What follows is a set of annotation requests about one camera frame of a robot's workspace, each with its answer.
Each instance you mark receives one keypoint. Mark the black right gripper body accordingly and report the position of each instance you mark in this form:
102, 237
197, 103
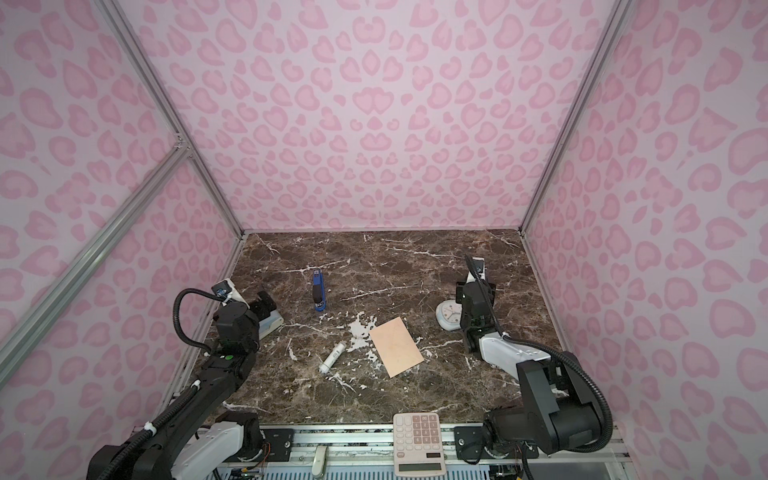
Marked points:
461, 296

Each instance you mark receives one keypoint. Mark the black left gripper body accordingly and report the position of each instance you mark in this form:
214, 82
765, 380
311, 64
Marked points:
261, 312

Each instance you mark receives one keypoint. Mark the white glue stick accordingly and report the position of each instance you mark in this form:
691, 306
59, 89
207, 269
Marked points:
332, 358

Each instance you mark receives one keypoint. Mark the peach pink envelope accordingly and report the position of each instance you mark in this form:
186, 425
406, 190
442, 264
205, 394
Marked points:
395, 346

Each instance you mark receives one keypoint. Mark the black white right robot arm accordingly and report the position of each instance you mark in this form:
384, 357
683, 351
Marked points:
562, 408

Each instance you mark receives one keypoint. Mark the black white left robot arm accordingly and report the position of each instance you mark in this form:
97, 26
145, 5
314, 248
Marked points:
177, 444

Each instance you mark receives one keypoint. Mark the grey blue rectangular box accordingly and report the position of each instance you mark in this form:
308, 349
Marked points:
270, 324

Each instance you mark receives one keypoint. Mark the small white alarm clock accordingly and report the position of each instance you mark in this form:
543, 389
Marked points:
448, 315

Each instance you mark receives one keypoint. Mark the pink white calculator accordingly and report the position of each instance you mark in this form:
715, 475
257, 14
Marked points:
417, 445

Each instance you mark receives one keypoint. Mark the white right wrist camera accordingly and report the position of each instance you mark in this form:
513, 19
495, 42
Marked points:
478, 270

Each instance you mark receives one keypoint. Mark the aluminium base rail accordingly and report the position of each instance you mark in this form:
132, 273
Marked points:
365, 451

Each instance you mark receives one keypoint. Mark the white clip on rail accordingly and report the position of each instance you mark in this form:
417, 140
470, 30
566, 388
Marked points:
318, 467

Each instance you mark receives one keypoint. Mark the diagonal aluminium frame bar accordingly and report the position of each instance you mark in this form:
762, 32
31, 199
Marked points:
39, 319

